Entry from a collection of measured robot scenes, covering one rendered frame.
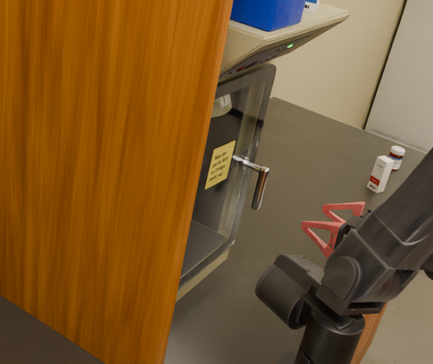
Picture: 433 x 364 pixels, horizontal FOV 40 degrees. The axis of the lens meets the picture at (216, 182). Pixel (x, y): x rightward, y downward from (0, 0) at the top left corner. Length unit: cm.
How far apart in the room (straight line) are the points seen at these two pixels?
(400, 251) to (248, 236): 82
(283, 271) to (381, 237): 14
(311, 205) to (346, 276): 99
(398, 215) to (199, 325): 60
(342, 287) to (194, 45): 31
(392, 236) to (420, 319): 240
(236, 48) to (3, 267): 58
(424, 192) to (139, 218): 40
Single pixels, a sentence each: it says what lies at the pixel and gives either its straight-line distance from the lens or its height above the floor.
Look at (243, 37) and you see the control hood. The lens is 75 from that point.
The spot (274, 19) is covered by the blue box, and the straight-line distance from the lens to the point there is 77.
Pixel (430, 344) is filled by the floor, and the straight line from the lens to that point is 287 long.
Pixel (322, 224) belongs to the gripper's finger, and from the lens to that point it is 105.
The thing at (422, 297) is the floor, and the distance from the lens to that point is 314.
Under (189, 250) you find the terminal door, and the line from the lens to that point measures 106.
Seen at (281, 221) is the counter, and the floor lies 94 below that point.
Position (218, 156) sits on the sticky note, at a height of 125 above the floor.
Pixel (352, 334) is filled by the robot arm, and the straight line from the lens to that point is 64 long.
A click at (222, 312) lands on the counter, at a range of 116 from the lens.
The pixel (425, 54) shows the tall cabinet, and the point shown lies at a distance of 390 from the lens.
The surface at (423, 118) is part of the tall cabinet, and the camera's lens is 398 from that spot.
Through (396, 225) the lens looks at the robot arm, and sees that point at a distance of 60.
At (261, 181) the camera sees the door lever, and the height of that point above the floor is 118.
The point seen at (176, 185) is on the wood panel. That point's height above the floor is 131.
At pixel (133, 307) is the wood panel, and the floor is 108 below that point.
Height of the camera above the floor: 169
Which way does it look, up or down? 28 degrees down
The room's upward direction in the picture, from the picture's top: 12 degrees clockwise
